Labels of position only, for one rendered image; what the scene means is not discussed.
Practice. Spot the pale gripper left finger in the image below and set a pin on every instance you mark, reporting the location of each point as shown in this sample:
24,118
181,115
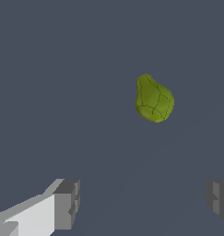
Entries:
39,212

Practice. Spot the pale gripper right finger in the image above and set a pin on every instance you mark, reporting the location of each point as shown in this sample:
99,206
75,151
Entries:
220,198

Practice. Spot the green pear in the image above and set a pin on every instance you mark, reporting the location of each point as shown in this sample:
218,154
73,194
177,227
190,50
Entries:
154,100

